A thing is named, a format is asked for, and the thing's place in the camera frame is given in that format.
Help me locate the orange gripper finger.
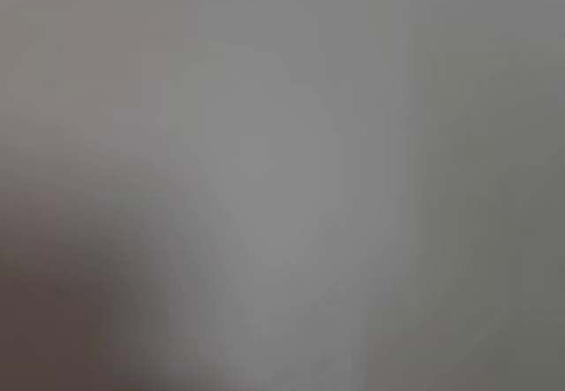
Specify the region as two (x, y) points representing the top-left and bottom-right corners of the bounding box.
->
(0, 152), (177, 391)

